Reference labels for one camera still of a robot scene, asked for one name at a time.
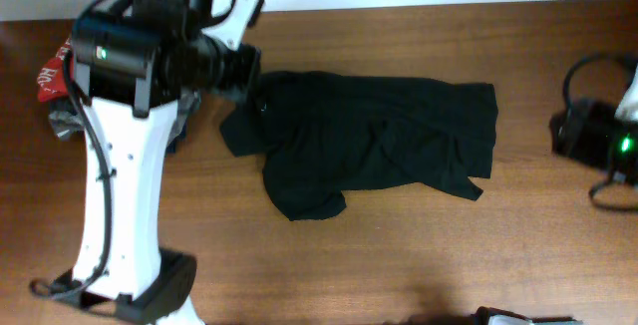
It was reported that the grey folded garment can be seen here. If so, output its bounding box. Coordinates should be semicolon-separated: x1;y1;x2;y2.
48;91;201;143

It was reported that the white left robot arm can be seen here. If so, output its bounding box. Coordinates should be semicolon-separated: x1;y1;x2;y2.
29;0;264;324

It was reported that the red folded shirt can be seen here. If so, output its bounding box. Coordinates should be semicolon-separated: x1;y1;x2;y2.
36;38;72;103

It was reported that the black t-shirt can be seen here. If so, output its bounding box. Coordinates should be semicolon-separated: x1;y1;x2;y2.
220;71;498;221

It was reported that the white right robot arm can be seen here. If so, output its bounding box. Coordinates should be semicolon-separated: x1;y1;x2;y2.
550;53;637;213

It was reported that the dark navy folded garment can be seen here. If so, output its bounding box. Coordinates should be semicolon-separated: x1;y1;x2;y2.
165;122;187;155

